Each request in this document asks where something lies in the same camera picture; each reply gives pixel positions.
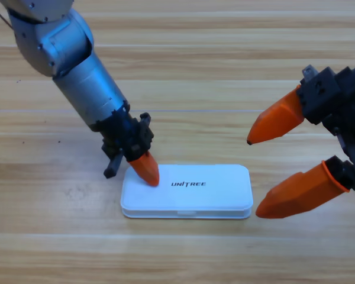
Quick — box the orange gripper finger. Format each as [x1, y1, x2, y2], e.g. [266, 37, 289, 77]
[254, 160, 351, 220]

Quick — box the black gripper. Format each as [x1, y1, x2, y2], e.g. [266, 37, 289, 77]
[246, 59, 355, 192]
[90, 102, 161, 188]

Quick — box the white Unitree pencil case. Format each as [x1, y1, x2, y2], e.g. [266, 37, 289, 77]
[120, 163, 254, 220]

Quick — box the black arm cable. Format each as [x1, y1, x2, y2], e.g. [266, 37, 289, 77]
[0, 2, 14, 30]

